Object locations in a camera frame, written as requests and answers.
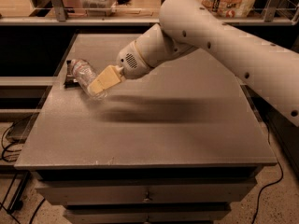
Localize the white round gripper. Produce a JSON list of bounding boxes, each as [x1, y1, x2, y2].
[[87, 24, 196, 95]]

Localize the clear plastic water bottle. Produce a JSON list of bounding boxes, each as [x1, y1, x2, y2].
[[69, 59, 107, 100]]

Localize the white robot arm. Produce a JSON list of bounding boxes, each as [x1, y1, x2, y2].
[[87, 0, 299, 126]]

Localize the black rxbar chocolate wrapper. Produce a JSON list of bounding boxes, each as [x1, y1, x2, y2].
[[64, 60, 78, 88]]

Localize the clear plastic storage box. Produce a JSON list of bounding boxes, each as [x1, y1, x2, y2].
[[80, 0, 116, 17]]

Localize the grey upper drawer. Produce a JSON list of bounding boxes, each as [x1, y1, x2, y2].
[[36, 178, 256, 206]]

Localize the grey drawer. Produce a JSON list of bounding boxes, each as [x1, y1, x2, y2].
[[64, 203, 231, 224], [36, 178, 256, 206]]

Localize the grey lower drawer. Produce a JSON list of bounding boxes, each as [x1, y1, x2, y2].
[[64, 203, 231, 224]]

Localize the grey metal shelf frame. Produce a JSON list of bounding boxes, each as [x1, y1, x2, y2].
[[0, 0, 299, 26]]

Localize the black cables on left floor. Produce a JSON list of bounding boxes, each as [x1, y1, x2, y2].
[[0, 115, 47, 224]]

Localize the black cable on right floor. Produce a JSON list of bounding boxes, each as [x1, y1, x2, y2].
[[250, 124, 285, 224]]

